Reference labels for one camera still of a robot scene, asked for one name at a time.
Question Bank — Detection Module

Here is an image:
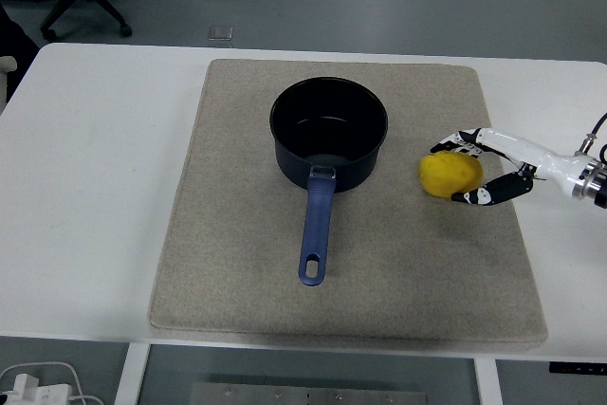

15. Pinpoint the beige chair part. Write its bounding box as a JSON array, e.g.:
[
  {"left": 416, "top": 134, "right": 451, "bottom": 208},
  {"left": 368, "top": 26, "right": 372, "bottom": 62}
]
[{"left": 0, "top": 55, "right": 18, "bottom": 108}]

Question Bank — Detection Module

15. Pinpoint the white power adapter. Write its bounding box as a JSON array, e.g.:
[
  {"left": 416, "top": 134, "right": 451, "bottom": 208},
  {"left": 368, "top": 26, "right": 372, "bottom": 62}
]
[{"left": 0, "top": 373, "right": 72, "bottom": 405}]

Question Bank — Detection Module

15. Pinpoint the black table control panel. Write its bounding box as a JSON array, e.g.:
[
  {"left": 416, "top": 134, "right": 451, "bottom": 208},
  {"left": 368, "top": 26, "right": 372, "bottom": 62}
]
[{"left": 549, "top": 362, "right": 607, "bottom": 375}]

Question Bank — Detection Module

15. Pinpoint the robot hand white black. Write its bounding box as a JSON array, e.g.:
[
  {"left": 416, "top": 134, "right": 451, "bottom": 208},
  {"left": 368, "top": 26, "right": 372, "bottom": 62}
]
[{"left": 430, "top": 127, "right": 589, "bottom": 207}]

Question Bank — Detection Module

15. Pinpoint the beige fabric mat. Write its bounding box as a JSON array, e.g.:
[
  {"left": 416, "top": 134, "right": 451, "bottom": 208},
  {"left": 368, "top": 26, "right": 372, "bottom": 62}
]
[{"left": 149, "top": 58, "right": 550, "bottom": 342}]

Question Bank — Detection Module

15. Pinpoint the grey metal plate with screws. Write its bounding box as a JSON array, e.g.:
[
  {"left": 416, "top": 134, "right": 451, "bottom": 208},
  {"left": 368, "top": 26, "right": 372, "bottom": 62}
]
[{"left": 189, "top": 381, "right": 431, "bottom": 405}]

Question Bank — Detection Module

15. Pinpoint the white cable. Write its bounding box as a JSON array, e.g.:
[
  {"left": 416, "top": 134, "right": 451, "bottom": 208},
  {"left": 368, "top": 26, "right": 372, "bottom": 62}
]
[{"left": 0, "top": 360, "right": 103, "bottom": 405}]

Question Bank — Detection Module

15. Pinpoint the yellow potato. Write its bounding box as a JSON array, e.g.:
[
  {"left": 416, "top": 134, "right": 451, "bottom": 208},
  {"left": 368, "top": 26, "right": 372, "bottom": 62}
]
[{"left": 417, "top": 149, "right": 485, "bottom": 198}]

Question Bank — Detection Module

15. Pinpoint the person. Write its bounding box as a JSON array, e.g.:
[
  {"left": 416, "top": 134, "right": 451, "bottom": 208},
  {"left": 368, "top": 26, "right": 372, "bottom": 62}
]
[{"left": 0, "top": 4, "right": 41, "bottom": 58}]

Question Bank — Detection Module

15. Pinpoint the blue pot with handle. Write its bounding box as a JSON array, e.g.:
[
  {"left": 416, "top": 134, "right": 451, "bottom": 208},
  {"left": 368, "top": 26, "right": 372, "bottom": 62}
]
[{"left": 269, "top": 75, "right": 390, "bottom": 287}]

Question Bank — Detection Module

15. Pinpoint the white table leg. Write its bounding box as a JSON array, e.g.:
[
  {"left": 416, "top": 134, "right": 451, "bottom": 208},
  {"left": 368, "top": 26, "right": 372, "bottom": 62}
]
[
  {"left": 472, "top": 357, "right": 504, "bottom": 405},
  {"left": 115, "top": 341, "right": 152, "bottom": 405}
]

